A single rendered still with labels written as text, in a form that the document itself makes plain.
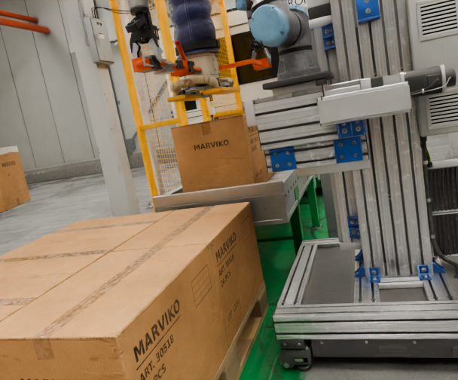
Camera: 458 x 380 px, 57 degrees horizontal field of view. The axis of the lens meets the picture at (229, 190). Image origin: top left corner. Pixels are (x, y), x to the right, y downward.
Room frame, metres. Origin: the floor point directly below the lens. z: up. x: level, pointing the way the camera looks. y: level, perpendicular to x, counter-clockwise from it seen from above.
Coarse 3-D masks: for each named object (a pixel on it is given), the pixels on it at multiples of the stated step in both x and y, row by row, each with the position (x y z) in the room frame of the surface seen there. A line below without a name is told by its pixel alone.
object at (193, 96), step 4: (184, 92) 2.22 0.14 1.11; (176, 96) 2.16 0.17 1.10; (180, 96) 2.13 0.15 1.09; (184, 96) 2.12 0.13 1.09; (188, 96) 2.16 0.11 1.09; (192, 96) 2.21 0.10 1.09; (196, 96) 2.26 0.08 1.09; (200, 96) 2.32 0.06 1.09; (168, 100) 2.15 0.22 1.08; (172, 100) 2.14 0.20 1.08; (176, 100) 2.15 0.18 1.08; (180, 100) 2.22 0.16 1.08; (184, 100) 2.28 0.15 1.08; (188, 100) 2.37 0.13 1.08; (192, 100) 2.45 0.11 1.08
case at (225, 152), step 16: (176, 128) 2.23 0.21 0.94; (192, 128) 2.21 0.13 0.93; (208, 128) 2.18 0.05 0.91; (224, 128) 2.15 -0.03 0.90; (240, 128) 2.13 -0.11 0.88; (256, 128) 2.35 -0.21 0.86; (176, 144) 2.24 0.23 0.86; (192, 144) 2.21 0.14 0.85; (208, 144) 2.18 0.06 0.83; (224, 144) 2.16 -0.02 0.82; (240, 144) 2.13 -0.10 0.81; (256, 144) 2.29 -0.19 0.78; (192, 160) 2.22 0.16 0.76; (208, 160) 2.19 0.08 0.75; (224, 160) 2.16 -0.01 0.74; (240, 160) 2.14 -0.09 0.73; (256, 160) 2.23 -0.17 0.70; (192, 176) 2.22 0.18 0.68; (208, 176) 2.19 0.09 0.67; (224, 176) 2.17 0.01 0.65; (240, 176) 2.14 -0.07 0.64; (256, 176) 2.17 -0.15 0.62
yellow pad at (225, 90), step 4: (212, 88) 2.10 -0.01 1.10; (216, 88) 2.07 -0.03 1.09; (220, 88) 2.06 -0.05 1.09; (224, 88) 2.10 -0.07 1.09; (228, 88) 2.16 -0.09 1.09; (232, 88) 2.23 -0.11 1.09; (236, 88) 2.30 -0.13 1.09; (204, 92) 2.09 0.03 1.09; (208, 92) 2.08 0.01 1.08; (212, 92) 2.07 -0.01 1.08; (216, 92) 2.07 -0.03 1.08; (220, 92) 2.11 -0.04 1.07; (224, 92) 2.18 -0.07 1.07; (228, 92) 2.25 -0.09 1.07; (232, 92) 2.32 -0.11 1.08
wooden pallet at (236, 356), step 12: (264, 288) 1.95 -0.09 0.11; (264, 300) 1.92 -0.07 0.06; (252, 312) 1.85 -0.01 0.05; (264, 312) 1.89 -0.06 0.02; (252, 324) 1.78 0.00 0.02; (240, 336) 1.70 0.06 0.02; (252, 336) 1.68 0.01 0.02; (228, 348) 1.40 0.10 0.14; (240, 348) 1.60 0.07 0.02; (228, 360) 1.37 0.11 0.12; (240, 360) 1.51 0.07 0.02; (228, 372) 1.35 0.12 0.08; (240, 372) 1.46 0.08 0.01
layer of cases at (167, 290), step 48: (48, 240) 1.93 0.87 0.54; (96, 240) 1.75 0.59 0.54; (144, 240) 1.60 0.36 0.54; (192, 240) 1.48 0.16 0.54; (240, 240) 1.74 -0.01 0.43; (0, 288) 1.32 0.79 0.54; (48, 288) 1.23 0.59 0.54; (96, 288) 1.15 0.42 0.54; (144, 288) 1.09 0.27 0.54; (192, 288) 1.22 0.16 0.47; (240, 288) 1.63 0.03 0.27; (0, 336) 0.94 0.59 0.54; (48, 336) 0.89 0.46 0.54; (96, 336) 0.85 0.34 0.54; (144, 336) 0.93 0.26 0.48; (192, 336) 1.16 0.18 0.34
